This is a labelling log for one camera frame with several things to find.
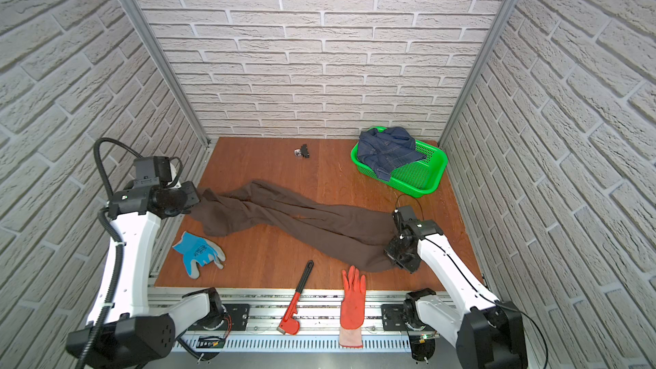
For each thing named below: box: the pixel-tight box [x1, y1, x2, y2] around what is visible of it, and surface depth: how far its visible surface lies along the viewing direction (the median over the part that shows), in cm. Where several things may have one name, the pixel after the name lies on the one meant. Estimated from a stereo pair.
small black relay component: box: [293, 143, 310, 159], surface depth 116 cm
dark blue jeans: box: [357, 126, 428, 182], surface depth 106 cm
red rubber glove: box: [338, 265, 367, 349], surface depth 76 cm
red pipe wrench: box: [276, 259, 315, 336], surface depth 76 cm
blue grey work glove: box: [172, 230, 227, 280], surface depth 85 cm
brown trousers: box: [188, 180, 400, 272], surface depth 91 cm
